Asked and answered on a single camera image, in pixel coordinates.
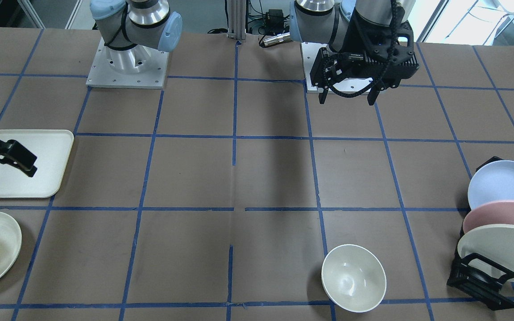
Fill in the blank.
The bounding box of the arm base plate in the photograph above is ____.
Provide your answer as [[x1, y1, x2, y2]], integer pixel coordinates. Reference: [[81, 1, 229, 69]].
[[301, 42, 378, 95], [86, 38, 170, 90]]

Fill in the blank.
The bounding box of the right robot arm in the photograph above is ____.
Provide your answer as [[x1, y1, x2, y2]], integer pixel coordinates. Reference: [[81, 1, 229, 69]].
[[0, 0, 183, 177]]

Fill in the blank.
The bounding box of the cream plate in rack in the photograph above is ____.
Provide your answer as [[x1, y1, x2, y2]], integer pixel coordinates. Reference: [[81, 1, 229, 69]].
[[457, 224, 514, 282]]

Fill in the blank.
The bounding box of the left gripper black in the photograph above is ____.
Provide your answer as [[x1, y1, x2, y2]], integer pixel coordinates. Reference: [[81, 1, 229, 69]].
[[310, 20, 419, 106]]

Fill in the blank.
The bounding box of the pink plate in rack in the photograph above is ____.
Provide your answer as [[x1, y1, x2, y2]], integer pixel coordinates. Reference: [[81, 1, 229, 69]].
[[462, 200, 514, 232]]

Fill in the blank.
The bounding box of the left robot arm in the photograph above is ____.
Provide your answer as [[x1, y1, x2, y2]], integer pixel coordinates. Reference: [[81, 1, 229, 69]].
[[290, 0, 420, 105]]

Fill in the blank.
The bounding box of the blue plate in rack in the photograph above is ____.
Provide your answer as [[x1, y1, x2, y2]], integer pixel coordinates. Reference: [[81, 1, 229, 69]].
[[467, 160, 514, 210]]

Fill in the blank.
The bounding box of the cream rectangular tray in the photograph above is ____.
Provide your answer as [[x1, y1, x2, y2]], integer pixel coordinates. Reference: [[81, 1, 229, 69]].
[[0, 129, 75, 199]]

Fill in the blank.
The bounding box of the white ceramic bowl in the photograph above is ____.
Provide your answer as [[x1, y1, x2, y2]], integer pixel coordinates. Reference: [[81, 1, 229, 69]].
[[321, 244, 387, 313]]

